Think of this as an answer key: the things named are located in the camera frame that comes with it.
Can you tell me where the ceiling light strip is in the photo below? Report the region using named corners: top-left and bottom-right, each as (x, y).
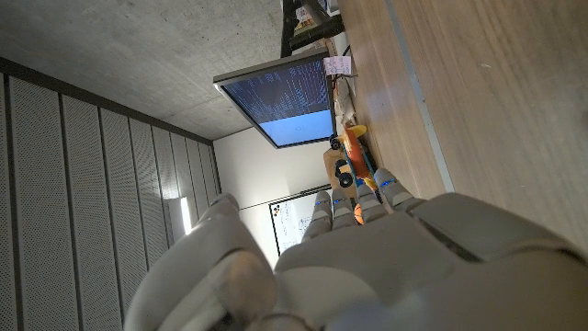
top-left (179, 196), bottom-right (194, 235)

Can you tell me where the large computer monitor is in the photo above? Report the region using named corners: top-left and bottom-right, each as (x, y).
top-left (212, 47), bottom-right (339, 150)

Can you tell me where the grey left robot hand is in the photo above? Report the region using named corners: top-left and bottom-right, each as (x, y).
top-left (122, 167), bottom-right (588, 331)

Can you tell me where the paper note on monitor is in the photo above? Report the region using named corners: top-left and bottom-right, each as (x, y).
top-left (322, 55), bottom-right (353, 76)

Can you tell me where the wall whiteboard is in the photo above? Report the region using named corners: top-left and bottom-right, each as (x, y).
top-left (268, 183), bottom-right (333, 257)

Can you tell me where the colourful toy airplane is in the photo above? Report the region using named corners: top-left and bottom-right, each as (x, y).
top-left (328, 124), bottom-right (380, 192)

